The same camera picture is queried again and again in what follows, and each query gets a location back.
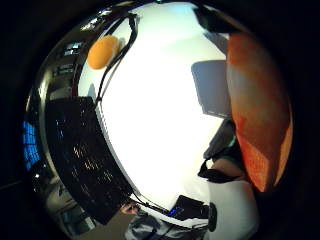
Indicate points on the large orange-red ball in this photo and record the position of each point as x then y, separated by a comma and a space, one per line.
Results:
260, 106

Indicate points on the small black device blue light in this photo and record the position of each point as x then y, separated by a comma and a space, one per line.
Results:
188, 208

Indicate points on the black oval object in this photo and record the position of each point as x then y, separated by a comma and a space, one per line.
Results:
212, 217

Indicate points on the orange fruit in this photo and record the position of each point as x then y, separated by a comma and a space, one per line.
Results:
102, 52

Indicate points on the black keyboard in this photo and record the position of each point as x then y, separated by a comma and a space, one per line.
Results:
83, 156

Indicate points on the blue lit screen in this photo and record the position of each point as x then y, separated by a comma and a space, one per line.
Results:
30, 146

